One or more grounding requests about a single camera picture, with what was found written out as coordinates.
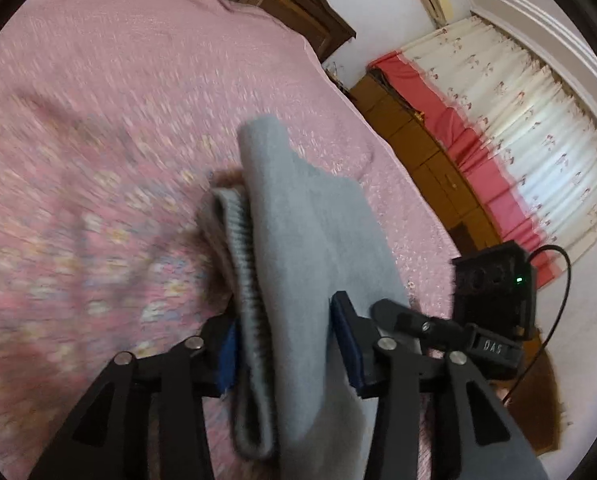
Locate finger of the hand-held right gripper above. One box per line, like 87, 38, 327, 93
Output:
371, 299, 471, 357

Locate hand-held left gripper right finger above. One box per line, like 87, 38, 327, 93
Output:
331, 291, 549, 480

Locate pink floral bedsheet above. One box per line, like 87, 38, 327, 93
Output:
0, 0, 459, 480

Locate small cluttered bedside table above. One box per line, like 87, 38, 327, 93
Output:
323, 60, 352, 94

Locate grey pants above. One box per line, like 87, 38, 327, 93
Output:
198, 116, 413, 461

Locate red and white floral curtain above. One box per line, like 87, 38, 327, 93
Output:
368, 15, 597, 291

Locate row of light wooden cabinets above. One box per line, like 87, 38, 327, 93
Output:
351, 72, 565, 457

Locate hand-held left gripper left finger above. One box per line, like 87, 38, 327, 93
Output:
28, 310, 239, 480

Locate dark wooden headboard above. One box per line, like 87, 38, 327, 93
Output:
198, 0, 357, 64

